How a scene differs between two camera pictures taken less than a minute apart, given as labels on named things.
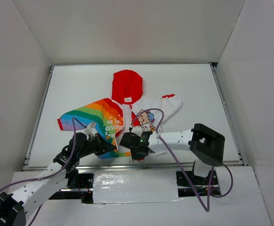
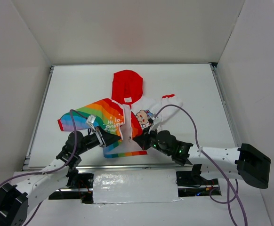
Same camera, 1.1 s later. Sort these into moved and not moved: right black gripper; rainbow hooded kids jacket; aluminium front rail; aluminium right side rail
Moved: right black gripper
Not moved: aluminium right side rail; rainbow hooded kids jacket; aluminium front rail
